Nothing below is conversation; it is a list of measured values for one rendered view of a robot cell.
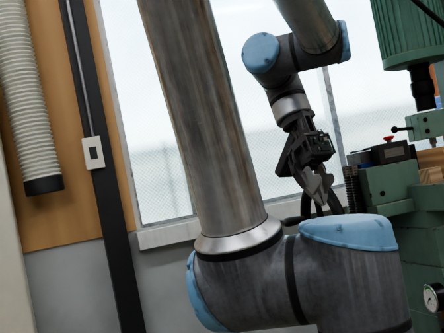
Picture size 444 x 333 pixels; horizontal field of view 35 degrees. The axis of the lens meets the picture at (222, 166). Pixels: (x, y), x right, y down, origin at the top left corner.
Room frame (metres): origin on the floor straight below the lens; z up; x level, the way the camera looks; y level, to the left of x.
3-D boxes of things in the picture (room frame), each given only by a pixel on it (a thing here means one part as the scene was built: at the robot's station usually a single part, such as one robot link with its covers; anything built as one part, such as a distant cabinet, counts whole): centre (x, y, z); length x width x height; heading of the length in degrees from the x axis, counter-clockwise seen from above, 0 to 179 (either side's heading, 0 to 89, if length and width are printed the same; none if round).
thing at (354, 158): (1.70, -0.38, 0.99); 0.13 x 0.11 x 0.06; 13
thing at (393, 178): (1.70, -0.38, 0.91); 0.15 x 0.14 x 0.09; 13
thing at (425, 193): (1.72, -0.46, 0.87); 0.61 x 0.30 x 0.06; 13
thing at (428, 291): (1.51, -0.40, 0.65); 0.06 x 0.04 x 0.08; 13
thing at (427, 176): (1.59, -0.46, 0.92); 0.04 x 0.03 x 0.03; 119
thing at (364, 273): (1.13, -0.17, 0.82); 0.17 x 0.15 x 0.18; 71
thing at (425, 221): (1.79, -0.49, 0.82); 0.40 x 0.21 x 0.04; 13
